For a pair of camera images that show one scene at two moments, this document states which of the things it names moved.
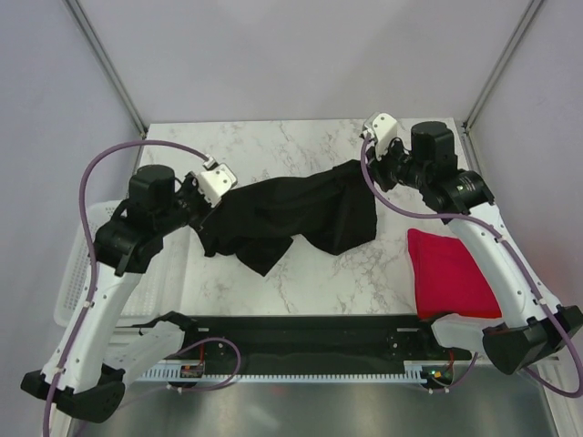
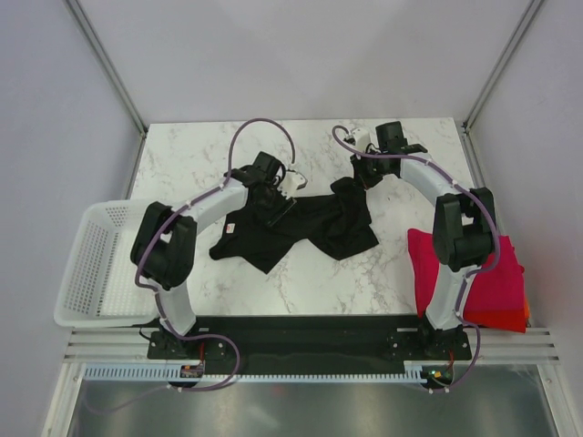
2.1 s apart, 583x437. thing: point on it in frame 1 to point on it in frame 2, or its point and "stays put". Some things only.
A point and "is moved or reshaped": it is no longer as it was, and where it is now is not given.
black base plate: [271, 343] stays put
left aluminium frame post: [107, 65] stays put
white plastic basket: [160, 288] stays put
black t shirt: [255, 220] is moved or reshaped
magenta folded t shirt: [447, 279] stays put
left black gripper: [191, 183] to [282, 206]
